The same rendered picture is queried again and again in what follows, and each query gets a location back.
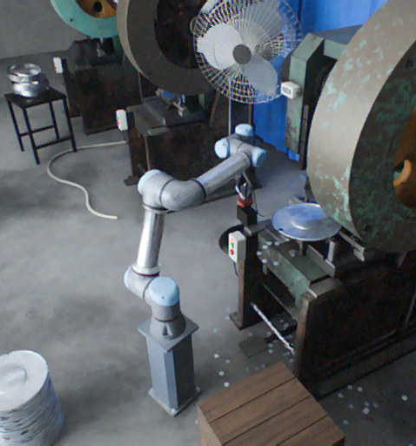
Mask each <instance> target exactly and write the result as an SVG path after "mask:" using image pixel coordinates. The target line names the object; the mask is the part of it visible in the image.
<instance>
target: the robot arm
mask: <svg viewBox="0 0 416 446"><path fill-rule="evenodd" d="M252 143H253V129H252V127H251V126H250V125H238V126H237V127H236V131H235V133H234V134H232V135H231V136H229V137H227V138H225V139H222V140H220V141H219V142H217V144H216V152H217V154H218V156H219V157H220V158H222V159H225V158H228V157H231V158H229V159H227V160H226V161H225V162H223V163H222V164H220V165H218V166H216V167H215V168H213V169H211V170H210V171H209V172H207V173H204V174H203V175H201V176H200V177H198V178H197V179H190V180H188V181H181V180H178V179H175V178H173V177H172V176H170V175H168V174H166V173H165V172H160V171H158V170H152V171H149V172H147V173H146V174H145V175H144V176H143V177H142V178H141V180H140V181H139V184H138V190H139V191H140V193H141V194H142V195H143V202H142V205H143V207H144V208H145V210H144V221H143V226H142V232H141V237H140V244H139V249H138V259H137V261H135V262H134V263H133V265H131V266H130V267H129V270H127V272H126V274H124V284H125V285H126V287H128V288H129V289H130V290H131V291H132V292H133V293H134V294H136V295H137V296H138V297H140V298H141V299H142V300H144V301H145V302H147V303H148V304H149V305H151V308H152V317H151V322H150V329H151V333H152V334H153V336H155V337H156V338H158V339H159V340H164V341H169V340H174V339H176V338H178V337H179V336H181V335H182V334H183V333H184V331H185V329H186V321H185V317H184V315H183V313H182V311H181V306H180V291H179V288H178V284H177V282H176V281H175V280H174V279H172V278H171V277H168V276H166V277H164V276H159V270H160V267H159V265H158V255H159V249H160V245H161V239H163V234H164V224H165V220H166V214H167V212H169V211H170V210H172V211H182V210H186V209H189V208H192V207H194V206H197V205H198V204H200V203H202V202H203V201H206V200H207V195H208V194H210V193H212V192H213V191H215V190H216V189H218V188H219V187H221V186H222V185H223V184H225V183H226V182H227V181H229V180H230V179H234V180H235V181H237V183H236V189H237V191H238V192H239V195H240V197H241V199H242V200H245V199H246V198H248V196H249V194H250V192H251V190H252V188H253V187H255V186H258V184H259V180H258V177H257V176H256V174H255V172H254V171H253V169H252V166H256V167H261V166H262V165H263V164H264V163H265V159H266V153H265V150H263V149H261V148H259V147H258V146H254V145H252Z"/></svg>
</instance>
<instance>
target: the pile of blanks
mask: <svg viewBox="0 0 416 446"><path fill-rule="evenodd" d="M45 369H47V368H45ZM63 423H64V415H63V412H62V408H61V404H60V401H59V399H58V396H57V392H56V390H55V387H53V384H52V381H51V377H50V373H49V371H48V369H47V376H46V379H45V382H44V385H43V387H42V388H41V390H40V391H39V392H38V393H37V394H36V395H35V396H34V397H33V398H31V399H30V400H29V401H27V402H26V403H25V404H24V405H23V406H21V407H19V408H17V409H14V408H13V409H11V410H10V411H6V412H0V446H50V445H51V444H52V443H53V442H54V441H55V440H56V438H57V436H58V434H59V432H60V429H61V427H63Z"/></svg>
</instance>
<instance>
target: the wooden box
mask: <svg viewBox="0 0 416 446"><path fill-rule="evenodd" d="M196 406H197V415H198V444H199V446H344V444H345V439H346V435H345V433H344V432H343V431H342V430H341V429H340V428H339V427H338V425H337V424H336V423H335V422H334V421H333V420H332V418H331V417H330V416H328V414H327V413H326V412H325V410H324V409H323V408H322V407H321V405H320V404H318V403H317V402H316V401H315V399H314V398H313V397H312V396H311V395H310V394H309V392H308V390H307V389H306V388H305V387H304V385H303V384H302V383H301V382H300V381H299V380H297V378H296V377H295V376H294V375H293V374H292V372H291V371H290V370H289V368H288V367H287V366H286V365H285V364H284V363H283V362H282V361H280V362H277V363H275V364H273V365H271V366H269V367H267V368H264V369H262V370H260V371H259V372H257V373H255V375H253V376H251V377H249V378H247V379H245V380H243V381H242V382H239V383H236V384H234V385H232V386H230V387H229V388H227V389H224V390H222V391H220V392H218V393H217V394H215V395H213V396H211V397H209V398H207V399H205V400H203V401H202V402H200V403H198V404H196Z"/></svg>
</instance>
